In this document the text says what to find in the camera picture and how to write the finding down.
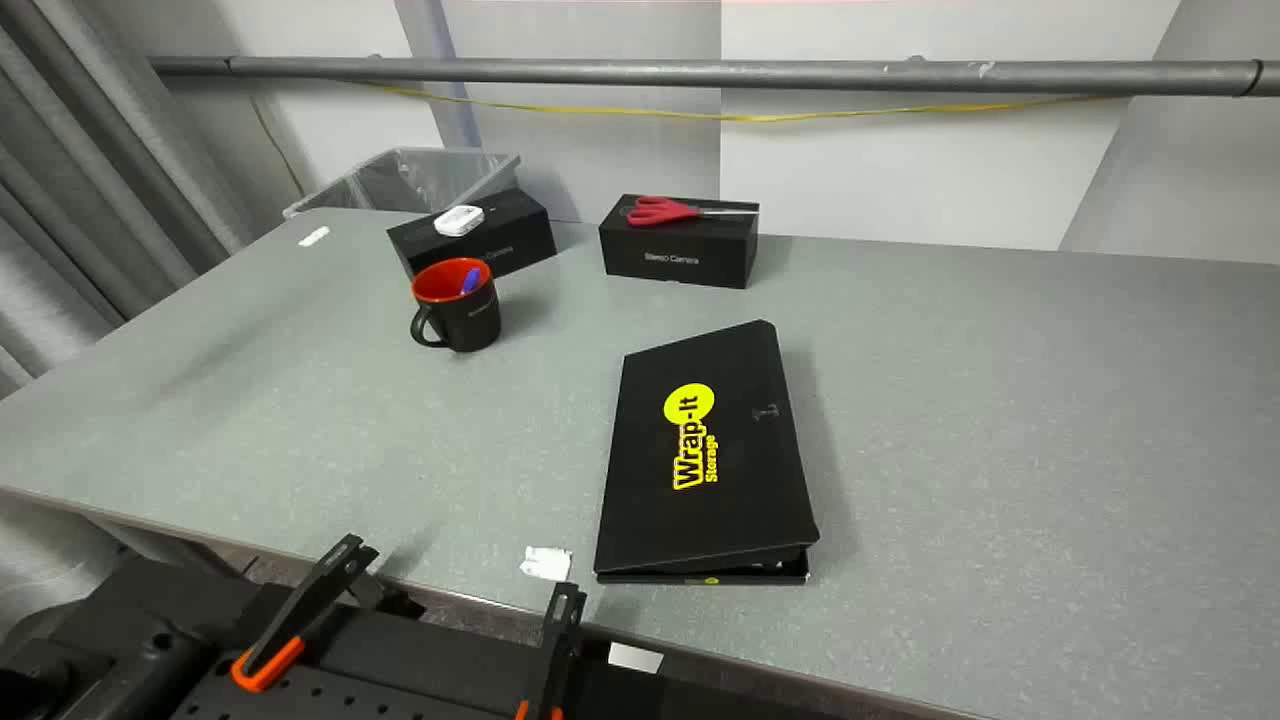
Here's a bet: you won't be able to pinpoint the black perforated base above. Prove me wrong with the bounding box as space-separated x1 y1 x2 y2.
0 551 830 720

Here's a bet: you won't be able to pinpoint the grey metal pipe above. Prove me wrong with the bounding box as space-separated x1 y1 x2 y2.
149 53 1280 99

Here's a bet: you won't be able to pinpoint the grey curtain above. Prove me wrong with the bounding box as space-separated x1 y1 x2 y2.
0 0 273 403

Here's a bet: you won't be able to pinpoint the black mug red inside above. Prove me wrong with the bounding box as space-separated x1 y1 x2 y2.
406 252 505 357

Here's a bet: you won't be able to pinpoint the black orange clamp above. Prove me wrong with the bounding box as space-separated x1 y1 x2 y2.
513 579 590 720
225 530 384 699

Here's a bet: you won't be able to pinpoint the white small case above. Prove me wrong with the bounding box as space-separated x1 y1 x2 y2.
426 199 487 239

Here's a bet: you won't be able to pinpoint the red handled scissors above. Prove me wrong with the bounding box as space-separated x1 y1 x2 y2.
625 195 759 230

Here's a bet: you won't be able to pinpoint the white label sticker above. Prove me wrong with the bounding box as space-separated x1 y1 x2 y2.
602 639 666 677

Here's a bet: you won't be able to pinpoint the black case yellow logo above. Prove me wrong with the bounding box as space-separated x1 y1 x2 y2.
590 316 822 589

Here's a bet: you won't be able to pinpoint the yellow cable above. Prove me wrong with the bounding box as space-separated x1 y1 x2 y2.
348 81 1113 132

